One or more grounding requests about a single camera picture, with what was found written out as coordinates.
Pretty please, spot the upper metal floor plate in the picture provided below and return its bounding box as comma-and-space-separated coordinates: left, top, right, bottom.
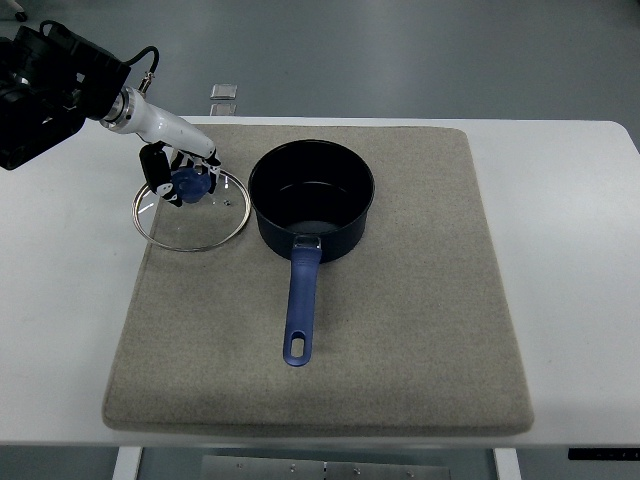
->
210, 84, 238, 100

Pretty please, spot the glass pot lid blue knob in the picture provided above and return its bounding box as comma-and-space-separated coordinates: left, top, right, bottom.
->
132, 171, 251, 252

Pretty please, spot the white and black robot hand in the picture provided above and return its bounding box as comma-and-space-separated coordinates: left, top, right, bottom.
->
101, 87, 221, 207

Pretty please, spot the dark blue saucepan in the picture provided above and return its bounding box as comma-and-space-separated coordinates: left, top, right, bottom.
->
249, 139, 375, 367

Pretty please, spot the white right table leg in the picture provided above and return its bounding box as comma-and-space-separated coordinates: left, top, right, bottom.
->
493, 448, 522, 480

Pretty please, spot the lower metal floor plate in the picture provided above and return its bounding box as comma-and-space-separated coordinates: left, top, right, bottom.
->
209, 103, 236, 116

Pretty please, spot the grey metal table crossbar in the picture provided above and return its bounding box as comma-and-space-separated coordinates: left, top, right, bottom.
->
200, 455, 451, 480

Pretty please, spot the beige fabric mat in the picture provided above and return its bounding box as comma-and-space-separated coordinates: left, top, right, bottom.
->
102, 125, 534, 437

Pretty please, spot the metal floor plate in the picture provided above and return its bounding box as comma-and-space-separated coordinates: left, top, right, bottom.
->
210, 84, 238, 100
209, 103, 236, 116

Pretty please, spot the black table control panel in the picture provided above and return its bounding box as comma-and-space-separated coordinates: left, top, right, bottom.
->
567, 448, 640, 462

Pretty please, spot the white left table leg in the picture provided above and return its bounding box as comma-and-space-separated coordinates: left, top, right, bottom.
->
112, 447, 143, 480

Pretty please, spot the white table leg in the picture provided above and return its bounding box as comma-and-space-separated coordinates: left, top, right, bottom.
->
112, 447, 143, 480
493, 448, 522, 480

